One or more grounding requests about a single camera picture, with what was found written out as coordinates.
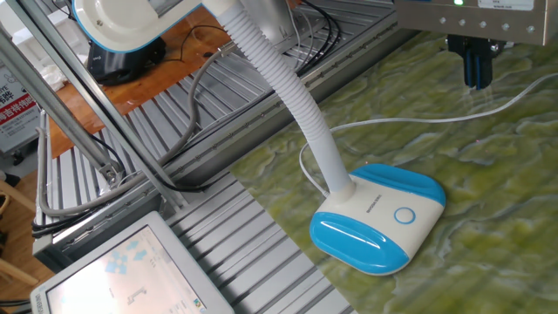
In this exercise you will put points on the white crumpled tissue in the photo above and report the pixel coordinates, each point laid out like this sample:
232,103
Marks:
54,75

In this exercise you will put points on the green marble pattern mat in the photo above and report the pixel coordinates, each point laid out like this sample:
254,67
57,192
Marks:
479,218

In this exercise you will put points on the white sign with red band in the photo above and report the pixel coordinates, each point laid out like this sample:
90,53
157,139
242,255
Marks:
15,109

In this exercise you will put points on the wooden chair frame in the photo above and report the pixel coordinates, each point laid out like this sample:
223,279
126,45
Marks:
19,275

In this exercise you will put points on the aluminium frame post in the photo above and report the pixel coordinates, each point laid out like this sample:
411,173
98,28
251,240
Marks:
109,109
56,104

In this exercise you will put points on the silver Schunk gripper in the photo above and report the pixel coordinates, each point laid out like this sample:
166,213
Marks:
479,22

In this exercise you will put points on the grey teach pendant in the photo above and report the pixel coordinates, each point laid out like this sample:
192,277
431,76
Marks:
131,270

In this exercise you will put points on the blue and white desk lamp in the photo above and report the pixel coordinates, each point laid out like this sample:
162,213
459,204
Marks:
379,227

